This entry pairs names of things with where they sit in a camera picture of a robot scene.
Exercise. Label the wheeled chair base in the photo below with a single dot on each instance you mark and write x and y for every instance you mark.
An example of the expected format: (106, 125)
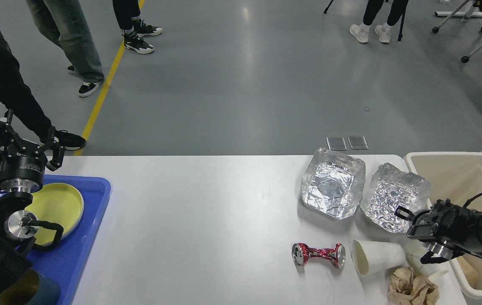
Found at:
(464, 18)

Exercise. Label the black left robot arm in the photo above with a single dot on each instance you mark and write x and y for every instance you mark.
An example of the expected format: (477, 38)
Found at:
(21, 231)

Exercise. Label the crushed red can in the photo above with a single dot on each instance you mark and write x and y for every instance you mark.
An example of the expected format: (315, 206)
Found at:
(302, 253)

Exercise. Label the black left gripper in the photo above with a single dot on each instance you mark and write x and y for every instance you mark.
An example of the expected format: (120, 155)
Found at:
(24, 171)

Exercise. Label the person with black green sneakers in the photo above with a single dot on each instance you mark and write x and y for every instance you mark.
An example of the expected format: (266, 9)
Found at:
(133, 27)

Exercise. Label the crumpled paper under arm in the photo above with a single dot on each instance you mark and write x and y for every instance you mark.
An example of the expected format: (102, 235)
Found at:
(405, 288)

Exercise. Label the blue plastic tray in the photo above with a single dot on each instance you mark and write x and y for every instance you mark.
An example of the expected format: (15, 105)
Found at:
(65, 263)

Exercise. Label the beige plastic bin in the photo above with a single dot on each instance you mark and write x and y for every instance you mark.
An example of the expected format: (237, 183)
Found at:
(456, 176)

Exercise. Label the yellow plate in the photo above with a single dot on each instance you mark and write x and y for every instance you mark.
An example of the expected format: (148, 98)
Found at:
(47, 204)

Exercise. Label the brown box in bin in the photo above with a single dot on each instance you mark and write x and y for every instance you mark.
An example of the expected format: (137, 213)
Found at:
(469, 272)

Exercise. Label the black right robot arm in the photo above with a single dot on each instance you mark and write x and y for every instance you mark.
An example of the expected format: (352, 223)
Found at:
(446, 230)

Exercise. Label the silver floor plate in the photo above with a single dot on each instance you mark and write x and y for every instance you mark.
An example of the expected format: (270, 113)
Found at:
(358, 142)
(336, 143)

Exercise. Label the crushed white paper cup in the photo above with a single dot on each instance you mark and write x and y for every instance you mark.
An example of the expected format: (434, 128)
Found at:
(414, 251)

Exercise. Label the silver foil bag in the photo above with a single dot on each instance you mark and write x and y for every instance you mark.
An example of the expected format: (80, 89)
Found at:
(333, 183)

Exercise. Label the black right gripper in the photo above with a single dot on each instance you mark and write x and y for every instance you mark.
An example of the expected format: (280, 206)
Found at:
(427, 232)

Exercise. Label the teal mug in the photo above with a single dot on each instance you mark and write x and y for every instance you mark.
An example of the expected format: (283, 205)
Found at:
(32, 288)

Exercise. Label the person in grey jeans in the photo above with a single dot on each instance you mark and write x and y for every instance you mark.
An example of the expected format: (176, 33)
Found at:
(63, 23)

